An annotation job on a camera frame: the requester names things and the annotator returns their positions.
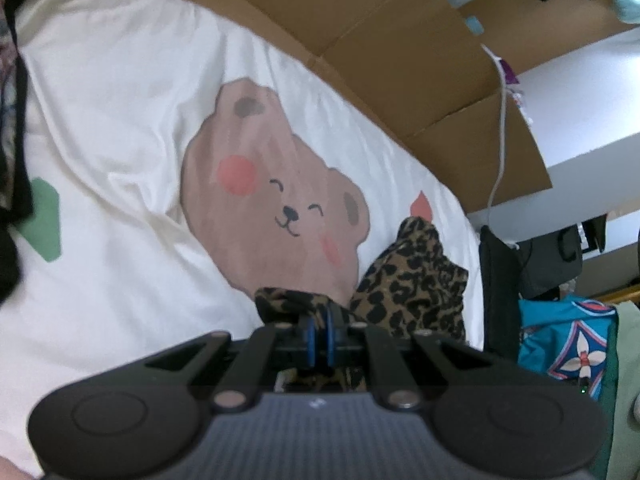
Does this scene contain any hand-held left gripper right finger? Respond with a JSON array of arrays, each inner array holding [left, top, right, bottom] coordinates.
[[322, 307, 501, 411]]

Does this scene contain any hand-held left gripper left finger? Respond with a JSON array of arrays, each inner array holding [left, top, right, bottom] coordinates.
[[145, 311, 319, 411]]

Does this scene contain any leopard print garment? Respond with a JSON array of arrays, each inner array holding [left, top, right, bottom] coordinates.
[[254, 216, 470, 391]]

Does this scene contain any teal patterned cloth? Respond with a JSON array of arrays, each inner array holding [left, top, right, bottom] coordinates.
[[517, 296, 620, 402]]

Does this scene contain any dark grey bag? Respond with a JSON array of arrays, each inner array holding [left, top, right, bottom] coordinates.
[[517, 214, 608, 302]]

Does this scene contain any white cartoon printed blanket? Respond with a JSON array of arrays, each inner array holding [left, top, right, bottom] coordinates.
[[0, 0, 486, 478]]

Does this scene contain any green cloth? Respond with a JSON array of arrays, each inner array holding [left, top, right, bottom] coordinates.
[[597, 304, 640, 480]]

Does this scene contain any brown cardboard sheet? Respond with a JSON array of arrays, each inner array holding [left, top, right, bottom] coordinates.
[[150, 0, 640, 213]]

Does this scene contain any purple small item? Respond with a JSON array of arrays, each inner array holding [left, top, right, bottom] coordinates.
[[499, 59, 532, 123]]

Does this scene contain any white cable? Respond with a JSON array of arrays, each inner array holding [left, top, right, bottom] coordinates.
[[480, 44, 521, 248]]

